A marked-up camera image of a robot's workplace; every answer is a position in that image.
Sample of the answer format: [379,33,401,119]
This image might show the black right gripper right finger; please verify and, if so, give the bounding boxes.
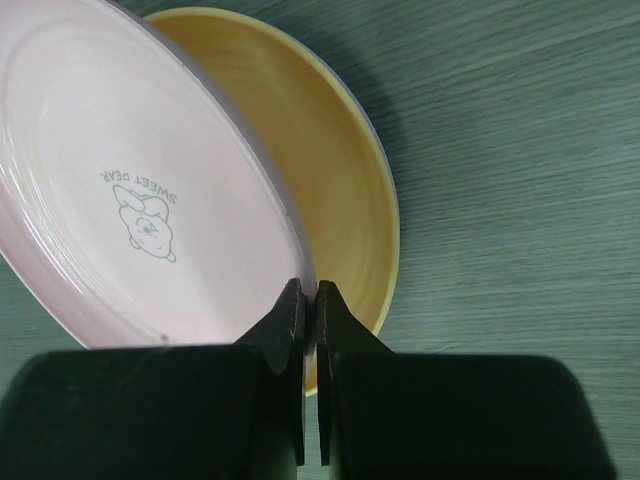
[316,281,617,479]

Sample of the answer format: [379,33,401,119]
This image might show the pink plastic plate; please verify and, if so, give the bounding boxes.
[1,1,316,348]

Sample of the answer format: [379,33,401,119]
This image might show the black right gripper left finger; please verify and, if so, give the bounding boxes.
[1,280,307,479]

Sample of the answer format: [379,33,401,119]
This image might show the small orange-yellow plate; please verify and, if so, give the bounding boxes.
[142,10,401,399]

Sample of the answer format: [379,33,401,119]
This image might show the purple plastic plate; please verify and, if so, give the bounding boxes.
[296,36,403,203]

